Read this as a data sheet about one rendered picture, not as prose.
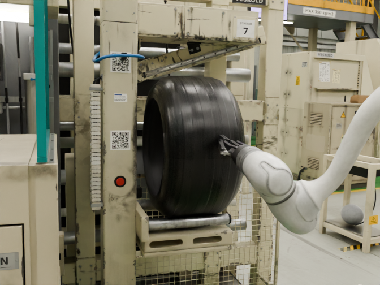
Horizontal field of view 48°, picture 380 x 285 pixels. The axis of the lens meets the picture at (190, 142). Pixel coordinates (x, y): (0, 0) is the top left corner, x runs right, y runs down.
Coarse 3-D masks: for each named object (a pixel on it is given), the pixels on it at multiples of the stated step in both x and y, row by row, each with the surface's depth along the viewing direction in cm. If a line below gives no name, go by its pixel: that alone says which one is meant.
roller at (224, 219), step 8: (184, 216) 169; (192, 216) 170; (200, 216) 170; (208, 216) 171; (216, 216) 172; (224, 216) 172; (152, 224) 163; (160, 224) 164; (168, 224) 165; (176, 224) 166; (184, 224) 167; (192, 224) 168; (200, 224) 169; (208, 224) 170; (216, 224) 172
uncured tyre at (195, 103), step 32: (160, 96) 163; (192, 96) 158; (224, 96) 162; (160, 128) 203; (192, 128) 151; (224, 128) 155; (160, 160) 204; (192, 160) 151; (224, 160) 155; (160, 192) 164; (192, 192) 156; (224, 192) 160
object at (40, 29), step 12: (36, 0) 81; (36, 12) 82; (36, 24) 82; (36, 36) 82; (36, 48) 82; (36, 60) 83; (48, 60) 134; (36, 72) 83; (48, 72) 134; (36, 84) 83; (48, 84) 135; (36, 96) 84; (48, 96) 135; (36, 108) 84; (48, 108) 136; (36, 120) 84; (48, 120) 136; (36, 132) 84; (48, 132) 128; (48, 144) 104
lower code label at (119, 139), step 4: (112, 132) 162; (116, 132) 162; (120, 132) 163; (124, 132) 163; (128, 132) 164; (112, 136) 162; (116, 136) 163; (120, 136) 163; (124, 136) 163; (128, 136) 164; (112, 140) 162; (116, 140) 163; (120, 140) 163; (124, 140) 164; (128, 140) 164; (112, 144) 162; (116, 144) 163; (120, 144) 163; (124, 144) 164; (128, 144) 164; (112, 148) 163; (116, 148) 163; (120, 148) 164; (124, 148) 164; (128, 148) 164
